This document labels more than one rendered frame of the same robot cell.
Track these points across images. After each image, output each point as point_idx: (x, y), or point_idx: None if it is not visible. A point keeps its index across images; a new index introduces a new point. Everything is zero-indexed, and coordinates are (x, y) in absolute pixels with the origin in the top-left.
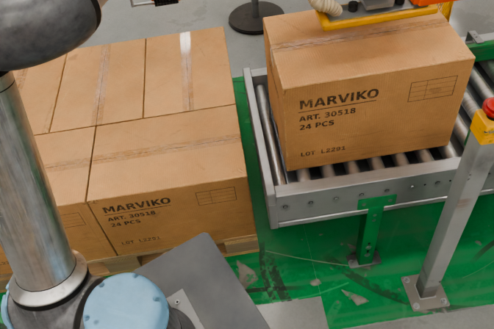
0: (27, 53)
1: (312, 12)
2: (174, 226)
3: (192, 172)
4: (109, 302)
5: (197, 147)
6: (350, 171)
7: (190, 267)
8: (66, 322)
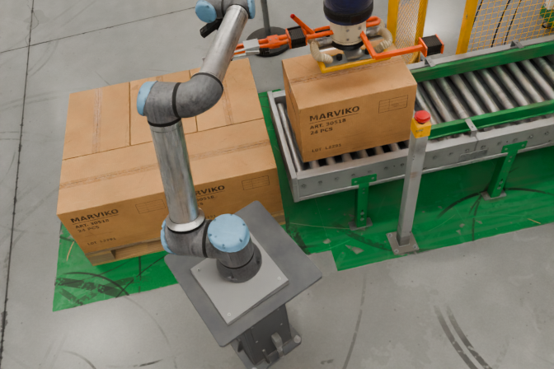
0: (199, 110)
1: None
2: (226, 207)
3: (238, 166)
4: (220, 227)
5: (240, 150)
6: (345, 160)
7: (250, 220)
8: (198, 239)
